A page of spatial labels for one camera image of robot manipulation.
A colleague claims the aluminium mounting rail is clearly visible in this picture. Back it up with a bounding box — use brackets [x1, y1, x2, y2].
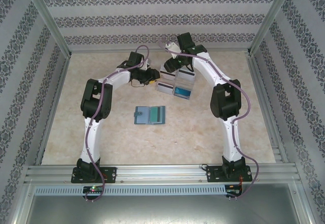
[24, 164, 298, 184]

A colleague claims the clear acrylic card display stand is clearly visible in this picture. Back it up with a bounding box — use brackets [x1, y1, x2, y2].
[156, 66, 197, 100]

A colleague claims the white magnetic-stripe card stack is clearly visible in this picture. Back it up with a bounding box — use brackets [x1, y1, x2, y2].
[157, 81, 175, 94]
[159, 69, 176, 80]
[177, 69, 196, 79]

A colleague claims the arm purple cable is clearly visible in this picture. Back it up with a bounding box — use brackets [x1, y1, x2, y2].
[157, 40, 260, 201]
[85, 45, 150, 202]

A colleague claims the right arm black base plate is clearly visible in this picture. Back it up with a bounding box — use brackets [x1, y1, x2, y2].
[205, 165, 254, 183]

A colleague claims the blue card stack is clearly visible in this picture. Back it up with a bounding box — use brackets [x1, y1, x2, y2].
[174, 86, 191, 99]

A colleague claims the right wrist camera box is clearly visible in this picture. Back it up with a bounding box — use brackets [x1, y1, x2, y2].
[164, 42, 179, 55]

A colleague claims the teal magnetic-stripe card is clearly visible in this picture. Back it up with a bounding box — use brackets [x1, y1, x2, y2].
[149, 107, 165, 123]

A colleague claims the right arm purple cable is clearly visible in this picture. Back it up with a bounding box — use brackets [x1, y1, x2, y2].
[157, 40, 260, 201]

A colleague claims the aluminium frame post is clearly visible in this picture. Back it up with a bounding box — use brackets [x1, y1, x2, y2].
[247, 0, 298, 56]
[24, 0, 72, 57]

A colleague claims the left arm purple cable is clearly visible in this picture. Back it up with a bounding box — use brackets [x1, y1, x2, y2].
[85, 45, 150, 202]

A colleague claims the steel sheet panel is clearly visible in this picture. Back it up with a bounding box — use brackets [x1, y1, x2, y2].
[14, 195, 314, 224]

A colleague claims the aluminium side rail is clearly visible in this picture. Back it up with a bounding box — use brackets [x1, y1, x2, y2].
[35, 56, 71, 166]
[247, 55, 287, 164]

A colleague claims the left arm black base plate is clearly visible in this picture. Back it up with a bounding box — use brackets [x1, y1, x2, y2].
[70, 167, 118, 184]

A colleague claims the aluminium back bar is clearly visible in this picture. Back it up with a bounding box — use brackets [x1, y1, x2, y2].
[69, 50, 251, 55]

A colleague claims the teal leather card holder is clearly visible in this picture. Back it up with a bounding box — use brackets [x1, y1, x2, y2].
[134, 105, 167, 126]

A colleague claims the slotted grey cable duct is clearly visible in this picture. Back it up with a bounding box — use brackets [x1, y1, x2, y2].
[34, 184, 227, 196]

